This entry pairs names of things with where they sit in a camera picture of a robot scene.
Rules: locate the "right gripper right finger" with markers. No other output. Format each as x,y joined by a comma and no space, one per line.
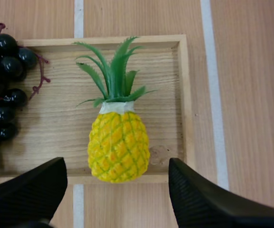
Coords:
198,202

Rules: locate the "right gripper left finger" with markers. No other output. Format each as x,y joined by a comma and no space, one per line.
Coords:
25,197

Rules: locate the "yellow toy pineapple green crown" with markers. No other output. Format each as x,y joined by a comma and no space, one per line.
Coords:
119,147

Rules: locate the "shallow wooden tray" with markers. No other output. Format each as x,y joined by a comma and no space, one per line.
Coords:
56,123

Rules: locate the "bunch of dark toy grapes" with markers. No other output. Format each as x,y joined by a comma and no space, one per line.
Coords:
2,71

